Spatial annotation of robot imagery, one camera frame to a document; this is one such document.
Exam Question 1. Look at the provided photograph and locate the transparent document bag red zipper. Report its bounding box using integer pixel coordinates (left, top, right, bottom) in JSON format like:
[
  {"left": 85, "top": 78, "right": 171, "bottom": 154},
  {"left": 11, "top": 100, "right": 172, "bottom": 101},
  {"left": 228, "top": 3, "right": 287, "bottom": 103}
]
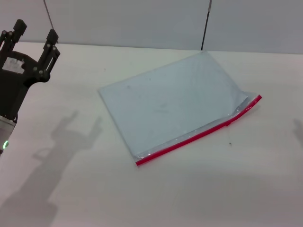
[{"left": 98, "top": 50, "right": 263, "bottom": 167}]

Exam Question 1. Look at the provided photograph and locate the thin black pole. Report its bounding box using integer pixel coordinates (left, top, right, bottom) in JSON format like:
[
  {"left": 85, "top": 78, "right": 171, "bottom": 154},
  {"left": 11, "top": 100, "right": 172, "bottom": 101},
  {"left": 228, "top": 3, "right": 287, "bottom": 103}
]
[{"left": 201, "top": 0, "right": 212, "bottom": 51}]

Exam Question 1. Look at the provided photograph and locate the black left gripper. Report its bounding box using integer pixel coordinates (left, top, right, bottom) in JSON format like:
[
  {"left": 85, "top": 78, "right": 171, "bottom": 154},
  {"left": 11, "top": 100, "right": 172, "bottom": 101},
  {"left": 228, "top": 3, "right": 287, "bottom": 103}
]
[{"left": 0, "top": 19, "right": 61, "bottom": 124}]

